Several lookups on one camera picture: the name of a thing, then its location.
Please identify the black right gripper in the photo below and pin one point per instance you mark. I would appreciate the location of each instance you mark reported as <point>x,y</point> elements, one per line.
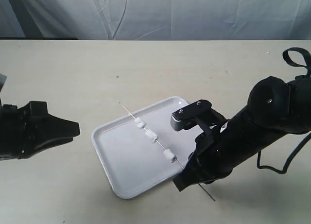
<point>204,164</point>

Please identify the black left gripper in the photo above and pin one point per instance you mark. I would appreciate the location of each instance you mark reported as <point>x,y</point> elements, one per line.
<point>29,130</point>

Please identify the white marshmallow piece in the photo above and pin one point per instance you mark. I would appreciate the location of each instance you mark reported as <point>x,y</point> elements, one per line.
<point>139,123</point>
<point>169,155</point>
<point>151,135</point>

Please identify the thin metal skewer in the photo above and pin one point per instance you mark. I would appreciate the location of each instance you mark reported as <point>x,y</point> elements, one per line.
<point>145,129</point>

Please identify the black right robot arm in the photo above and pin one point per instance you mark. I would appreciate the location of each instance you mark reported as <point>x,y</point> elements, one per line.
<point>274,109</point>

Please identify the white plastic tray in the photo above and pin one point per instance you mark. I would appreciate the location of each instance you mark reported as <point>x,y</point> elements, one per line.
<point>132,163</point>

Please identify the white backdrop curtain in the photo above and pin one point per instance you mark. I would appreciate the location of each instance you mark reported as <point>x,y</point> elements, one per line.
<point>156,19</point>

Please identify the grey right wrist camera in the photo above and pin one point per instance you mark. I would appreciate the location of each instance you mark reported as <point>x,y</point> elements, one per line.
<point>198,113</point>

